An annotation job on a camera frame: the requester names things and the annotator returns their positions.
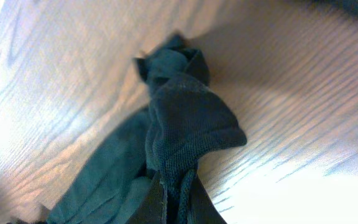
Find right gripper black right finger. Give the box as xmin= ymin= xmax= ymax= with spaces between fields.
xmin=187 ymin=176 xmax=227 ymax=224

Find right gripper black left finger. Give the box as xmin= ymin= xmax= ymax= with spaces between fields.
xmin=126 ymin=172 xmax=168 ymax=224

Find black t-shirt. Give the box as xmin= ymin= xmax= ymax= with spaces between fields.
xmin=6 ymin=0 xmax=358 ymax=224

